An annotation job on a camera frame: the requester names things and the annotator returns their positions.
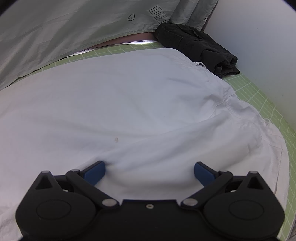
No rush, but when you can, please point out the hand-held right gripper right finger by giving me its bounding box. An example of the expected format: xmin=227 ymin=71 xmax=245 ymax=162
xmin=180 ymin=161 xmax=267 ymax=210

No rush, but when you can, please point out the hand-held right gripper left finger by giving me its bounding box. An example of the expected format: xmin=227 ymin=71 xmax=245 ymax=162
xmin=35 ymin=160 xmax=120 ymax=210

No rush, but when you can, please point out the white garment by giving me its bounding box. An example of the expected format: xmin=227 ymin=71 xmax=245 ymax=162
xmin=0 ymin=47 xmax=289 ymax=241

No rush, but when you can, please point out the green grid cutting mat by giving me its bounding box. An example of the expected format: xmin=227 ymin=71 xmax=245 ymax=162
xmin=42 ymin=40 xmax=296 ymax=241

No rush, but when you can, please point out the black folded garment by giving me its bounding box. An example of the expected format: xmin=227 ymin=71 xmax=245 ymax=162
xmin=154 ymin=22 xmax=240 ymax=78

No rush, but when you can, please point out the grey-green printed shirt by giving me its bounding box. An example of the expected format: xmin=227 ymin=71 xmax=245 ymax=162
xmin=0 ymin=0 xmax=219 ymax=91

